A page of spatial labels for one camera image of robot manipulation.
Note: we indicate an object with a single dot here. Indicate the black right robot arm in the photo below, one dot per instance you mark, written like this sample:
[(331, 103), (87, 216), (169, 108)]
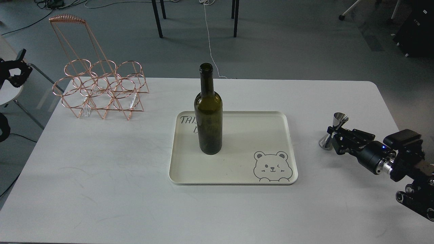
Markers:
[(399, 155)]

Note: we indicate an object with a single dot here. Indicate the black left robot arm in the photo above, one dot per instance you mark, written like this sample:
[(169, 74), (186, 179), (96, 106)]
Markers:
[(5, 128)]

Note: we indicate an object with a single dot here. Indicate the black equipment case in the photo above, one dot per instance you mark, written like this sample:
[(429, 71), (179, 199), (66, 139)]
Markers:
[(416, 35)]

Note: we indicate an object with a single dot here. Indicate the cream bear serving tray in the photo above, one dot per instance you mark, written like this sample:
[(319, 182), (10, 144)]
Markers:
[(256, 149)]

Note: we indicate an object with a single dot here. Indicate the white office chair base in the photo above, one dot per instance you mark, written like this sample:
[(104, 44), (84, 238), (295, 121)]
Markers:
[(377, 3)]

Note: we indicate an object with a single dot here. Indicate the dark green wine bottle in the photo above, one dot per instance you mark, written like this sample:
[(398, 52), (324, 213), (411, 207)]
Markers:
[(208, 107)]

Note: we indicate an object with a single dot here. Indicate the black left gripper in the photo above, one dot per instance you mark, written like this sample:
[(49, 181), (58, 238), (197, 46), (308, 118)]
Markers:
[(15, 71)]

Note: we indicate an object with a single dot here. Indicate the copper wire bottle rack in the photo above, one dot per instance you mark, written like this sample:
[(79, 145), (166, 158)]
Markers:
[(101, 86)]

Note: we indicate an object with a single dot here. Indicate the steel double jigger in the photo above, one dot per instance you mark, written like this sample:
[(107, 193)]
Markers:
[(339, 119)]

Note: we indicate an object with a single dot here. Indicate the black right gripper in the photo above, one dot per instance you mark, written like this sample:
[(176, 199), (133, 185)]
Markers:
[(370, 154)]

